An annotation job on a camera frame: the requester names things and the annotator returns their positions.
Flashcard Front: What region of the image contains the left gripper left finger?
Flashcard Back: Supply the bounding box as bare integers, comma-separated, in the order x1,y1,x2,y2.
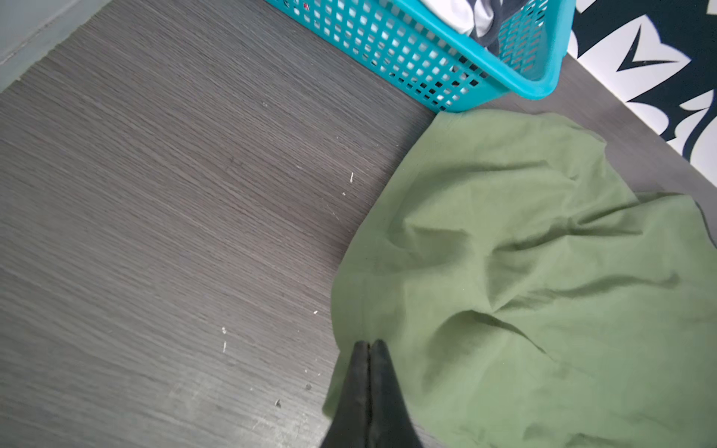
320,342,370,448

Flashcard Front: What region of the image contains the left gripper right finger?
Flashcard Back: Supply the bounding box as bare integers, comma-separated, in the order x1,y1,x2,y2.
368,340,422,448

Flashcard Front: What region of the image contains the green tank top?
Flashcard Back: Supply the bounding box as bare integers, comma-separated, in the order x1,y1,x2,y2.
323,110,716,447

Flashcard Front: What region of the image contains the white grey tank top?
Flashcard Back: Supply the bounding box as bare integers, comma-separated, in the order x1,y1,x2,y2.
422,0,528,56

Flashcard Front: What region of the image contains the teal plastic basket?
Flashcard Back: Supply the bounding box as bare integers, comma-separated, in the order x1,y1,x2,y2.
272,0,575,112

